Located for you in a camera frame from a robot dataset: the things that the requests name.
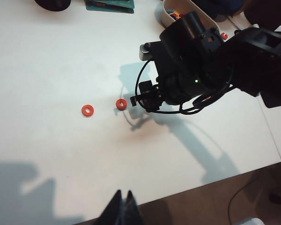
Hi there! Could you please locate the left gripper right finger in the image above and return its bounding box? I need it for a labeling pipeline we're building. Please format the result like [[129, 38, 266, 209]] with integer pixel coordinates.
[[124, 189, 144, 225]]

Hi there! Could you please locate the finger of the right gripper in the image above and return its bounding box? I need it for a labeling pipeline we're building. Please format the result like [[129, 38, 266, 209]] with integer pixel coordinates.
[[140, 80, 162, 113]]

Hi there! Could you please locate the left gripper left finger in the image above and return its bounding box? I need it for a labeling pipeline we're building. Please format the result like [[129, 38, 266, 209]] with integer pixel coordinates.
[[100, 189, 123, 225]]

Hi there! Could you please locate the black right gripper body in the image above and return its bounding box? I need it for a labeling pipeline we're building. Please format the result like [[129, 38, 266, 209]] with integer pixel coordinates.
[[130, 40, 186, 106]]

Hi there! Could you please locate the red letter o magnet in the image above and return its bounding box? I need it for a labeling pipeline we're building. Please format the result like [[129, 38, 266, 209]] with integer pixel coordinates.
[[115, 98, 128, 111], [81, 104, 96, 118]]

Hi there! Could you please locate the beige pulp bowl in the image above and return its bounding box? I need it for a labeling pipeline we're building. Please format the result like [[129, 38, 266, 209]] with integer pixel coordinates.
[[163, 0, 220, 35]]

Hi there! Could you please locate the navy blue fabric bundle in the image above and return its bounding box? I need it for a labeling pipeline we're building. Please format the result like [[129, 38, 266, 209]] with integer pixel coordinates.
[[193, 0, 245, 23]]

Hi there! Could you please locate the teal magnet card pack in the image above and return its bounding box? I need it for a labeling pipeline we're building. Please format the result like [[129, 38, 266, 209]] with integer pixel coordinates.
[[85, 0, 135, 14], [93, 0, 135, 8]]

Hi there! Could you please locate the white plastic base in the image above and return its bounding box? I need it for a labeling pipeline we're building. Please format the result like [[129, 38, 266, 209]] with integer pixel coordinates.
[[235, 217, 266, 225]]

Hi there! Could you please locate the black mesh pen holder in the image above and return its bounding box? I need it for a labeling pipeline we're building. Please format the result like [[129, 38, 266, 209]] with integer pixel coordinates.
[[34, 0, 71, 12]]

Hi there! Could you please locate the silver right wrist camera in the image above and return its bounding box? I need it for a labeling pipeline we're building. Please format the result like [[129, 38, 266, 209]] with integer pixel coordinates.
[[139, 43, 155, 60]]

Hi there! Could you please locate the thin black floor cable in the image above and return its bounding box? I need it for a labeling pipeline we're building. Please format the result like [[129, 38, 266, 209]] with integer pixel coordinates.
[[227, 174, 258, 225]]

